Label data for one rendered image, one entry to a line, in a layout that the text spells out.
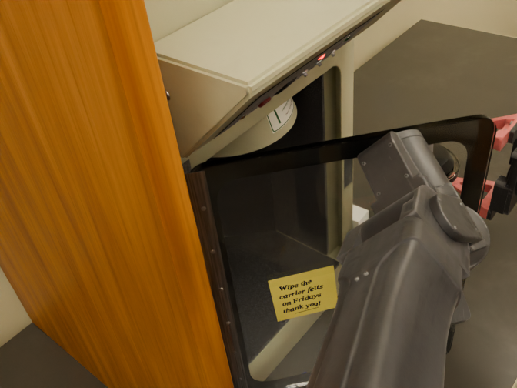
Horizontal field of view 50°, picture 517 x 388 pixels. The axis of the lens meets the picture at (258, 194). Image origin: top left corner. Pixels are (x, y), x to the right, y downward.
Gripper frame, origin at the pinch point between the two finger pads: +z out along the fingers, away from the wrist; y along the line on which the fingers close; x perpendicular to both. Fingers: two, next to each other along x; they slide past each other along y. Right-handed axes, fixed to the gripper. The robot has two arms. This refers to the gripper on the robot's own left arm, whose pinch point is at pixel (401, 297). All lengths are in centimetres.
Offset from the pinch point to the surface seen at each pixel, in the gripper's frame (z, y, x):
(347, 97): 0.7, -27.2, 1.4
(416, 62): 66, -76, 43
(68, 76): -31.1, -12.3, -25.7
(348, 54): -4.7, -29.9, 1.5
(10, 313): 35, -18, -57
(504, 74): 60, -63, 61
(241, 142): -4.8, -20.1, -13.9
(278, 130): -3.7, -21.5, -9.2
